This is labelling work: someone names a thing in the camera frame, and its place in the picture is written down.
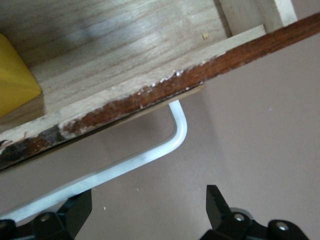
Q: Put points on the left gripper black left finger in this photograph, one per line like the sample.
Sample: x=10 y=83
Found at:
x=72 y=217

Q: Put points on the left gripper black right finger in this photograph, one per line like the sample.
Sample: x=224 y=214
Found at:
x=217 y=212

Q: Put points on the yellow block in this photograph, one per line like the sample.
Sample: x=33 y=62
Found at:
x=15 y=82

